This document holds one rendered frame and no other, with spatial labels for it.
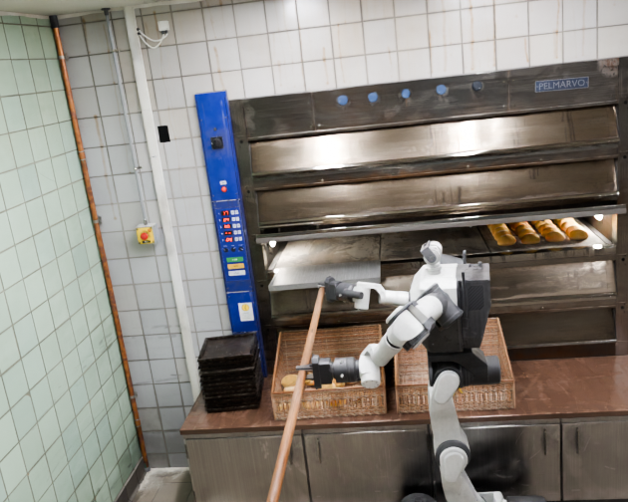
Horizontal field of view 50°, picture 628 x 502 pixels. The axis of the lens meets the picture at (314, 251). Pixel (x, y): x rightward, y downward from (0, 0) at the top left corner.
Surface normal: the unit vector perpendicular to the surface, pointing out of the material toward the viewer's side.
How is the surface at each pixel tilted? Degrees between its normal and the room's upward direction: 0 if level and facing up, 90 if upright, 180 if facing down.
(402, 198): 70
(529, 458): 92
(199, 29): 90
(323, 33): 90
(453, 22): 90
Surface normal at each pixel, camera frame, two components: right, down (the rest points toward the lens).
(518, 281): -0.14, -0.04
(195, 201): -0.11, 0.29
